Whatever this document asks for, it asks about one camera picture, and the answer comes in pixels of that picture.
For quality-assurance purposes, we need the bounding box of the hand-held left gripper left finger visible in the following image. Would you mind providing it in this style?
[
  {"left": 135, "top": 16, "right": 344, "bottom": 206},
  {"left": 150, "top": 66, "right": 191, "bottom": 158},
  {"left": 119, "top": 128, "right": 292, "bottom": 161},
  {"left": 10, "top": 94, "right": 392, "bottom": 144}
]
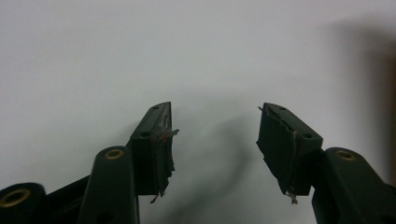
[{"left": 125, "top": 101, "right": 180, "bottom": 204}]

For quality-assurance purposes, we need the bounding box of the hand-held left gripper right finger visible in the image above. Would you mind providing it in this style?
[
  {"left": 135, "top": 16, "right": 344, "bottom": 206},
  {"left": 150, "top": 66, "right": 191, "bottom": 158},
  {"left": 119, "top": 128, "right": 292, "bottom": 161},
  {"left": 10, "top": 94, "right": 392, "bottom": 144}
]
[{"left": 256, "top": 102, "right": 324, "bottom": 205}]

